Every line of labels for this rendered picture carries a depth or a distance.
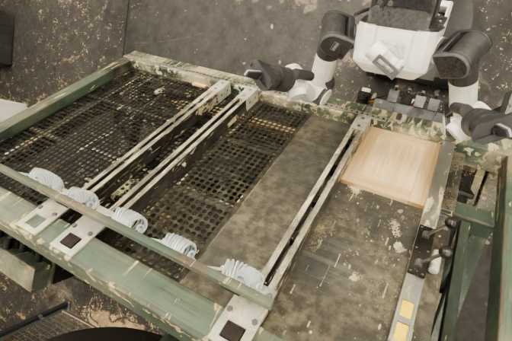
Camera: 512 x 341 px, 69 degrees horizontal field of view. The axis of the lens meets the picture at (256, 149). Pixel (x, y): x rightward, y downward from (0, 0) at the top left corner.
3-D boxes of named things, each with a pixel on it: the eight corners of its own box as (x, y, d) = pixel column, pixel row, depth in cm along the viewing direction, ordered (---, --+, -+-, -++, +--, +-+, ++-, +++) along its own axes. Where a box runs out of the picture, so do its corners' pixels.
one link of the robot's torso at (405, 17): (375, -23, 147) (348, -18, 119) (468, -14, 133) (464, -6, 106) (360, 52, 161) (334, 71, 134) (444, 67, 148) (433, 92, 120)
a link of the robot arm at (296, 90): (268, 71, 133) (287, 75, 142) (276, 100, 131) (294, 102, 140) (292, 58, 126) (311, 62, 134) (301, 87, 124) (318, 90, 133)
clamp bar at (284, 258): (373, 130, 173) (382, 84, 158) (244, 375, 93) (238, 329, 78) (352, 124, 177) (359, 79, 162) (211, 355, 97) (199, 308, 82)
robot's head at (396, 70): (388, 43, 120) (382, 51, 115) (409, 61, 119) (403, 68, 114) (376, 58, 125) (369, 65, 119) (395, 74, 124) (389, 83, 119)
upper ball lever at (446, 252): (422, 263, 113) (457, 249, 103) (420, 273, 111) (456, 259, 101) (412, 256, 113) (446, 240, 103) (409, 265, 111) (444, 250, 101)
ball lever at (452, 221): (429, 236, 121) (462, 219, 111) (427, 244, 119) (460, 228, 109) (420, 228, 121) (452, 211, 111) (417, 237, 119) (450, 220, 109)
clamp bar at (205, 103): (234, 94, 204) (231, 52, 189) (47, 255, 124) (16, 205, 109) (219, 90, 208) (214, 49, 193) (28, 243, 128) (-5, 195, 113)
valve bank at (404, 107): (465, 101, 184) (469, 97, 162) (456, 129, 186) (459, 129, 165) (365, 81, 204) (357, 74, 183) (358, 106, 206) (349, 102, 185)
